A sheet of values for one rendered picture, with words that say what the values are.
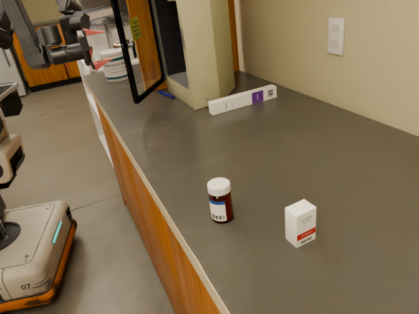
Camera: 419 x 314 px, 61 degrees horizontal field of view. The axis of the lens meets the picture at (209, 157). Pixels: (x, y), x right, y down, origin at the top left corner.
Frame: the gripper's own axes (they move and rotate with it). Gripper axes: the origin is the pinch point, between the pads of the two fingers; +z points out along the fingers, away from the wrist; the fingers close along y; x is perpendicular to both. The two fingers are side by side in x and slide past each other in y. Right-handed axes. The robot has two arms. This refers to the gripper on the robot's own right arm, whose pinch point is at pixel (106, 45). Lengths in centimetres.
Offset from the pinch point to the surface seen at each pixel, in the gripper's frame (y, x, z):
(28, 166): -116, 200, -69
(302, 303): -28, -108, 3
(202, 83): -17.2, -18.8, 27.6
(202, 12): 6.7, -19.2, 31.1
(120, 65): -17, 50, 11
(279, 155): -27, -67, 27
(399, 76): -14, -70, 66
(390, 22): 0, -65, 66
